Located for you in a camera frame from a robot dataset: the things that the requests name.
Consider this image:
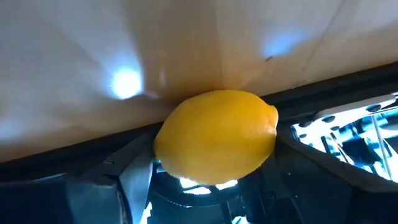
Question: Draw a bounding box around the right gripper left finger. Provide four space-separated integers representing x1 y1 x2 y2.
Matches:
65 133 156 224

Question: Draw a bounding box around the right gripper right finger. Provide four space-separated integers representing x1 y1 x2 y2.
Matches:
245 126 398 224

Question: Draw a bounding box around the yellow lemon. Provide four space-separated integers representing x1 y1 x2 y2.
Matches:
153 89 280 187

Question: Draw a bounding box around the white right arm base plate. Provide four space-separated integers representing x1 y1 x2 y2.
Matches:
290 92 398 183

